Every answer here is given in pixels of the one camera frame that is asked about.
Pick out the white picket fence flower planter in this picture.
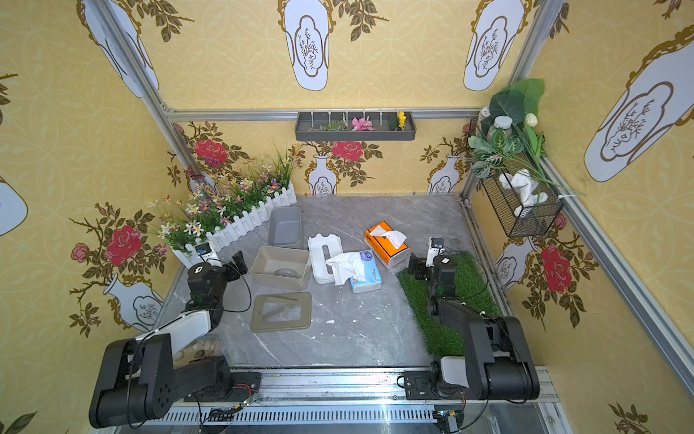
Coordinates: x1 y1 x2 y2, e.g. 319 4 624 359
155 150 296 267

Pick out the white tissue box lid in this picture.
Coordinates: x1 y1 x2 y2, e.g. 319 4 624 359
307 234 343 284

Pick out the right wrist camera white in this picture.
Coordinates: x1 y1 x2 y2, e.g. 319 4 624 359
426 237 445 268

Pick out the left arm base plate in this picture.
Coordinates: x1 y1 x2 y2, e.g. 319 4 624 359
184 372 262 403

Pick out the grey wall shelf tray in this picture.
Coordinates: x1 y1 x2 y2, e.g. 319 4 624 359
295 110 417 142

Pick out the grey plastic bin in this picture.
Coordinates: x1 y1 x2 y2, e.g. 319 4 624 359
267 206 304 249

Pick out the blue tissue paper pack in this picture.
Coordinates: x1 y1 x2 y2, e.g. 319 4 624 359
326 251 382 294

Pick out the black wire wall basket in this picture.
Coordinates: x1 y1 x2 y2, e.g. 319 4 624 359
482 154 563 238

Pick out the pink flower on shelf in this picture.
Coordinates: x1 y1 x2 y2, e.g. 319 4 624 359
352 118 374 131

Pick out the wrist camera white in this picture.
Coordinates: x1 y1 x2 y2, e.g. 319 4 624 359
426 237 445 268
194 242 223 265

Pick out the green leafy artificial plant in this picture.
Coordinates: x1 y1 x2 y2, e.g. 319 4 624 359
468 79 579 195

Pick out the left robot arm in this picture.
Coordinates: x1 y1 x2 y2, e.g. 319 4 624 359
89 251 248 429

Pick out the green artificial grass mat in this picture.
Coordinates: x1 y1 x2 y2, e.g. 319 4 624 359
397 251 502 358

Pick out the tray of sand and stones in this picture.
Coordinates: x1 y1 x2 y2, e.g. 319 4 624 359
173 336 222 368

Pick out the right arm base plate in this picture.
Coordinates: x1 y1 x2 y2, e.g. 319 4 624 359
396 371 462 401

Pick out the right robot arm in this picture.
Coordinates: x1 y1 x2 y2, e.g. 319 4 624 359
407 254 540 403

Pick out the orange tissue box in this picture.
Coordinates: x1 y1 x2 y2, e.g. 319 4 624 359
364 221 410 269

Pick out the beige tissue box lid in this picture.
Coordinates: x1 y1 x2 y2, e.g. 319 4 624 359
250 292 312 334

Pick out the beige tissue box base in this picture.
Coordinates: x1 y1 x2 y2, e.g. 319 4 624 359
250 246 312 291

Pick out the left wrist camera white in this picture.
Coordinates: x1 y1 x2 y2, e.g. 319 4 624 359
194 242 223 265

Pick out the white cloth in basket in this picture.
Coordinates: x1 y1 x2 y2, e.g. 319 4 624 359
498 169 549 218

